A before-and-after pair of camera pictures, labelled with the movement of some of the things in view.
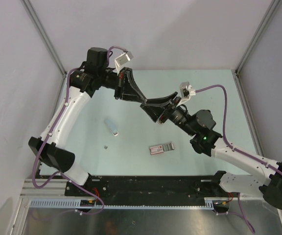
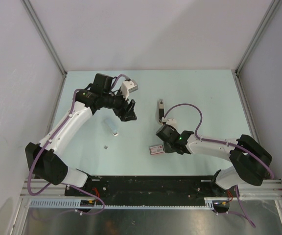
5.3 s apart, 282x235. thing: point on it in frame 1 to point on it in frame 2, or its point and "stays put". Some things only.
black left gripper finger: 130,77 to 131,105
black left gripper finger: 131,91 to 129,116
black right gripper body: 173,113 to 168,148
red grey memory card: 161,149 stays put
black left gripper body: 118,91 to 118,105
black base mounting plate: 152,189 stays put
